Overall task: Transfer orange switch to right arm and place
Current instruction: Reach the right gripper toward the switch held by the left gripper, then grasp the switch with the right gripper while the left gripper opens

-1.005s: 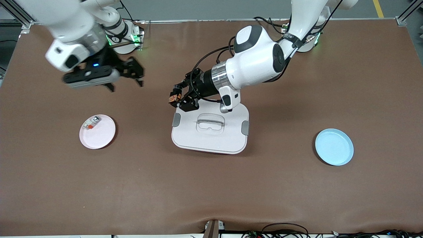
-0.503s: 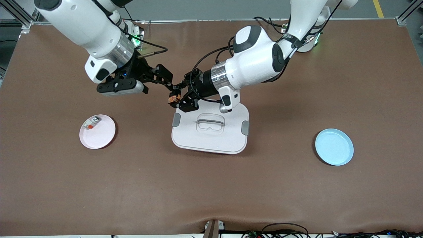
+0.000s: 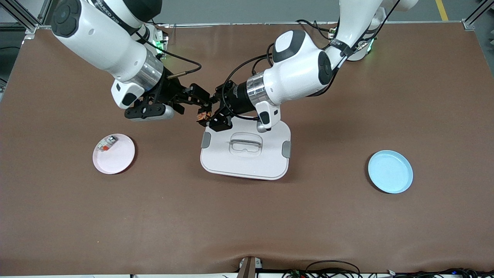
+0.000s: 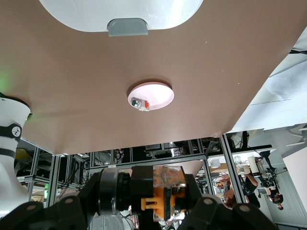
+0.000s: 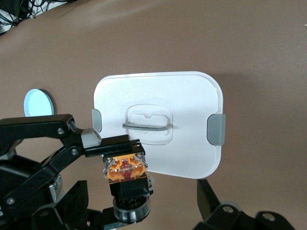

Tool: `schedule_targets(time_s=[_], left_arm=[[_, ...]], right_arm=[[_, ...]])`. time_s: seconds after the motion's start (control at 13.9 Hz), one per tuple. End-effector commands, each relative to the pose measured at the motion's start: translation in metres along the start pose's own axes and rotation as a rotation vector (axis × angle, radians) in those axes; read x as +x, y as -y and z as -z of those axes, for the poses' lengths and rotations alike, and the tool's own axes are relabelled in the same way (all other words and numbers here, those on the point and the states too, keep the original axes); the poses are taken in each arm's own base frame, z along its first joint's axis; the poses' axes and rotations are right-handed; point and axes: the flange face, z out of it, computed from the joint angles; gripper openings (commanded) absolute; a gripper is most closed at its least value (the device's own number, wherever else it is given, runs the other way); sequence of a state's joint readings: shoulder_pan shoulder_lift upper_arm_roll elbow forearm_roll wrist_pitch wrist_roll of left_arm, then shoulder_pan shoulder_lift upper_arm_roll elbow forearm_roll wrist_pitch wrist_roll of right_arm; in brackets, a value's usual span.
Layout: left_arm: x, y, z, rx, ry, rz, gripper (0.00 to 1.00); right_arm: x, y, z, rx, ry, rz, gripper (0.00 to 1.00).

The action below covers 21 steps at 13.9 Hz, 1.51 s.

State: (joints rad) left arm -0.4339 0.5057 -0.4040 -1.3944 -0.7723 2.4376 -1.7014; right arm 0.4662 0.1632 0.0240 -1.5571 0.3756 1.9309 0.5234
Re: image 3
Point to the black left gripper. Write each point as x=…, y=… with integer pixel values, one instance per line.
x=236, y=98

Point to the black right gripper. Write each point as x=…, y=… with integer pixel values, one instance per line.
x=172, y=90

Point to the small brown snack packet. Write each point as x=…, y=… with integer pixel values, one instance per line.
x=203, y=116

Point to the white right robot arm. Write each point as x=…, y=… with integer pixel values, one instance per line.
x=100, y=38

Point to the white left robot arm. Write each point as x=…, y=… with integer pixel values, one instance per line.
x=301, y=73

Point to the white plastic lidded container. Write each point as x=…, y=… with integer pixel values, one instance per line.
x=247, y=162

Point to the pink round plate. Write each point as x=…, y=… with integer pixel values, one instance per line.
x=115, y=160

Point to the light blue round plate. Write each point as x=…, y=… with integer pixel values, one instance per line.
x=389, y=172

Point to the brown wooden bracket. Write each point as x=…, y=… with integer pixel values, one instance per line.
x=249, y=268

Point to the aluminium frame profile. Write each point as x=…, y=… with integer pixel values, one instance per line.
x=23, y=13
x=478, y=13

